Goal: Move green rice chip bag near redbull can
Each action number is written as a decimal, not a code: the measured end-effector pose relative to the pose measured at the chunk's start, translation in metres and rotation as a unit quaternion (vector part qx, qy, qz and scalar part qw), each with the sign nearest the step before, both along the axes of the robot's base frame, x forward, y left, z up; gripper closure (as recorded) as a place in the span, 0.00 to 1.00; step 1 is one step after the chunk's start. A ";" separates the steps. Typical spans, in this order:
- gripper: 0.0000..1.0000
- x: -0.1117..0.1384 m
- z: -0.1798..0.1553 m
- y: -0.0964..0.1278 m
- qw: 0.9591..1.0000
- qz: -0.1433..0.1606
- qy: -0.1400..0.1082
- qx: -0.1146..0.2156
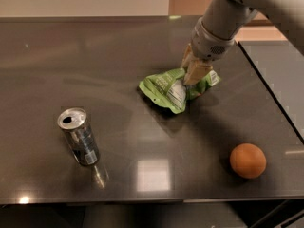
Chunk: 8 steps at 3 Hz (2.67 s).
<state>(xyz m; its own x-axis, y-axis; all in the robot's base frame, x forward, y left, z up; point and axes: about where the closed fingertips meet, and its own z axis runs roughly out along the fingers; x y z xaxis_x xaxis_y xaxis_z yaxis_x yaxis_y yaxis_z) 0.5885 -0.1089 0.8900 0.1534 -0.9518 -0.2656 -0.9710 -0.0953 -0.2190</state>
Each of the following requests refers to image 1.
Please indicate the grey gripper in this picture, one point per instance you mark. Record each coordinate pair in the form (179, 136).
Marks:
(207, 47)

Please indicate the green rice chip bag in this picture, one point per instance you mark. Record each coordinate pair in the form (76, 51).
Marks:
(167, 89)

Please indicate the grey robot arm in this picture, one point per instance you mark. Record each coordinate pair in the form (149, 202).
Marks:
(215, 31)

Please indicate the silver redbull can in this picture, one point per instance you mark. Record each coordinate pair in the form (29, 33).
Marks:
(79, 136)

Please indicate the grey side table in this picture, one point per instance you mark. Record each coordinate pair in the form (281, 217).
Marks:
(281, 67)

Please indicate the orange fruit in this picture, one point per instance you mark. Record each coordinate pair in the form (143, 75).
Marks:
(248, 161)

